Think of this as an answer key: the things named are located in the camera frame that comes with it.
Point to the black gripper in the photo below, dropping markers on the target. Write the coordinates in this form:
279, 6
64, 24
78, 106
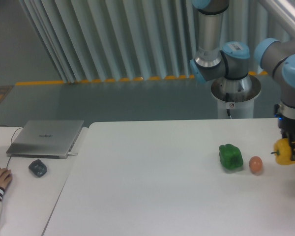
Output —
287, 126

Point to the yellow bell pepper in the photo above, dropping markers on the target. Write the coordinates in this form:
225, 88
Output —
283, 152

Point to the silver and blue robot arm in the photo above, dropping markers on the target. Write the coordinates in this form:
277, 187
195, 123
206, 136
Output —
227, 67

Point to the green bell pepper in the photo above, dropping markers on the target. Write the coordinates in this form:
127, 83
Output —
230, 157

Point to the person's hand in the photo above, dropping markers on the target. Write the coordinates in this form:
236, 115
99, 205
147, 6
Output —
5, 178

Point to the brown egg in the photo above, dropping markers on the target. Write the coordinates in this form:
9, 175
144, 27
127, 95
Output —
255, 164

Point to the white usb dongle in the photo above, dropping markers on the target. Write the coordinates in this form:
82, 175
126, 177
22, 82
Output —
72, 154

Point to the white folding partition screen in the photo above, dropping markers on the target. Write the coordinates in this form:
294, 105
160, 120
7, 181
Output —
124, 40

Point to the silver closed laptop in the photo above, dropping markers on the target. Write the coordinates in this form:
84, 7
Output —
46, 139

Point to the dark earbuds case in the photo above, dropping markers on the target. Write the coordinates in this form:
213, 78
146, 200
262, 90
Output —
38, 168

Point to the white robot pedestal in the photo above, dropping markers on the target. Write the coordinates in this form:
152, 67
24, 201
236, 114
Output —
235, 98

